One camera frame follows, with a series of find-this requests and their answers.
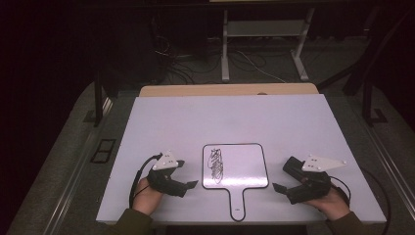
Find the hand-held gripper black cable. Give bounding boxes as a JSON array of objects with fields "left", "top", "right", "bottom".
[
  {"left": 329, "top": 167, "right": 392, "bottom": 235},
  {"left": 129, "top": 153, "right": 163, "bottom": 210}
]

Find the person's left hand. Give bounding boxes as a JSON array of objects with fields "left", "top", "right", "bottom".
[{"left": 131, "top": 177, "right": 164, "bottom": 216}]

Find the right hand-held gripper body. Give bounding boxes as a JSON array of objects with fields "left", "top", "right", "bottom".
[{"left": 287, "top": 155, "right": 347, "bottom": 206}]

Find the right hand-held gripper black cable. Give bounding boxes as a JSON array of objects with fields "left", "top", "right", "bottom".
[{"left": 329, "top": 167, "right": 392, "bottom": 235}]

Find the black metal stand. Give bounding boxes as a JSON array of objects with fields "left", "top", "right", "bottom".
[
  {"left": 317, "top": 6, "right": 412, "bottom": 127},
  {"left": 93, "top": 70, "right": 115, "bottom": 127}
]

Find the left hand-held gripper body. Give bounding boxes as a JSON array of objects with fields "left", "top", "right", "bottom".
[{"left": 146, "top": 150, "right": 189, "bottom": 199}]

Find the white floor cable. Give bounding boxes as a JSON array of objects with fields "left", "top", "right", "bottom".
[{"left": 234, "top": 49, "right": 288, "bottom": 84}]

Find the white metal stand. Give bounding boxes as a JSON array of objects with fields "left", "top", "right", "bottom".
[{"left": 220, "top": 8, "right": 316, "bottom": 82}]

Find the bundle of black floor cables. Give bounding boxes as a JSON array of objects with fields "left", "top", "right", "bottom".
[{"left": 152, "top": 32, "right": 223, "bottom": 86}]

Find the wooden table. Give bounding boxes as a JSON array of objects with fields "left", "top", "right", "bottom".
[{"left": 139, "top": 82, "right": 319, "bottom": 98}]

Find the small whiteboard with handle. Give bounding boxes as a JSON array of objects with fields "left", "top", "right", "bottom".
[{"left": 201, "top": 142, "right": 270, "bottom": 223}]

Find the left hand-held gripper black cable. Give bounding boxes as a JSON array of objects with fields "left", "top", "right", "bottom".
[{"left": 129, "top": 153, "right": 163, "bottom": 210}]

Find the person's right hand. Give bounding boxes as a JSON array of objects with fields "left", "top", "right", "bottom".
[{"left": 302, "top": 184, "right": 351, "bottom": 221}]

